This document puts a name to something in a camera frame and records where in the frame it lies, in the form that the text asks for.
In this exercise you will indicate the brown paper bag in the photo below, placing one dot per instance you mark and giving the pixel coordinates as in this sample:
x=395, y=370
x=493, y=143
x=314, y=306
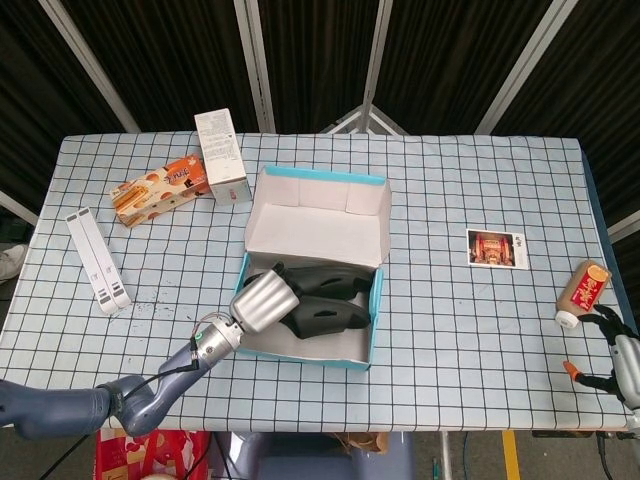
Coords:
x=365, y=442

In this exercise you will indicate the white triangular frame foot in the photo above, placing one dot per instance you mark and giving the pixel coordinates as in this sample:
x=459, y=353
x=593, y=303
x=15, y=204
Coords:
x=362, y=114

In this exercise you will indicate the metal table leg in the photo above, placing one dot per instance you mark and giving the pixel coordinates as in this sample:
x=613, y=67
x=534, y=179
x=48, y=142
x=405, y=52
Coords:
x=445, y=455

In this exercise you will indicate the black rubber slipper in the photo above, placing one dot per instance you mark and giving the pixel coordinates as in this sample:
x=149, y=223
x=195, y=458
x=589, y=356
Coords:
x=330, y=280
x=330, y=317

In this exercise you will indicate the tall white carton box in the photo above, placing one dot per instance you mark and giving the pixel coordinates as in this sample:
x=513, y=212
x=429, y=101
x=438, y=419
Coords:
x=222, y=155

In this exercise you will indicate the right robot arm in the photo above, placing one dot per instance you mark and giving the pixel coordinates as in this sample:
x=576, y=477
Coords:
x=634, y=422

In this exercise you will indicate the orange biscuit box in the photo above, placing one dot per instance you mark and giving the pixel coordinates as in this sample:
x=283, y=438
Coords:
x=150, y=195

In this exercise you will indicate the white folding stand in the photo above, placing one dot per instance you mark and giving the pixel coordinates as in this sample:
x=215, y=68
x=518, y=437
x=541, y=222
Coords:
x=95, y=260

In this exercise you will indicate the blue checked tablecloth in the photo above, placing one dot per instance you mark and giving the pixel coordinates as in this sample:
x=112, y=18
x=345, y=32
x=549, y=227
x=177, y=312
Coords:
x=450, y=350

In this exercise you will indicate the red patterned bag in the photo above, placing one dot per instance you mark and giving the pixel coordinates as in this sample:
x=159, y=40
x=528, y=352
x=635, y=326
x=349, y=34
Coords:
x=125, y=450

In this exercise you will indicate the photo postcard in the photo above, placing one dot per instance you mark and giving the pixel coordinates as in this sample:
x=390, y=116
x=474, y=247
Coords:
x=497, y=249

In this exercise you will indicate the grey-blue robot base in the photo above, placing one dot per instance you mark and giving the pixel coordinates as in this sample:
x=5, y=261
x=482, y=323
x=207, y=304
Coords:
x=300, y=460

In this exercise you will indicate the white metal partition post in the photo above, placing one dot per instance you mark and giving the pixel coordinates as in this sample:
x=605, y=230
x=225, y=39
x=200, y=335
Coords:
x=375, y=65
x=90, y=65
x=522, y=65
x=257, y=65

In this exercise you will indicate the white metal frame bar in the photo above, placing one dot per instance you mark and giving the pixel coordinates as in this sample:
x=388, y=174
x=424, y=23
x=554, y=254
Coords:
x=17, y=206
x=625, y=226

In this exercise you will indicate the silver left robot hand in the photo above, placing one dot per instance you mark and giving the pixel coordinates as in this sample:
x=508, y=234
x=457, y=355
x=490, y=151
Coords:
x=262, y=302

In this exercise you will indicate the light blue shoe box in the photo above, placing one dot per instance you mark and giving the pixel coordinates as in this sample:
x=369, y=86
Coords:
x=310, y=220

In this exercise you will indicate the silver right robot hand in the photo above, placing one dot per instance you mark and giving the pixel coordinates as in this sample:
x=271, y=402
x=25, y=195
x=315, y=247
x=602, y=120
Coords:
x=627, y=367

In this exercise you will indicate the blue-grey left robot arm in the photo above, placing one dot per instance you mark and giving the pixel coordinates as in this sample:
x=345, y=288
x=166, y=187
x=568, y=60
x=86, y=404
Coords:
x=60, y=407

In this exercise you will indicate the brown bottle orange label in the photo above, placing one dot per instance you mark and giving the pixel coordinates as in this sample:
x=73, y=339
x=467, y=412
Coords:
x=582, y=290

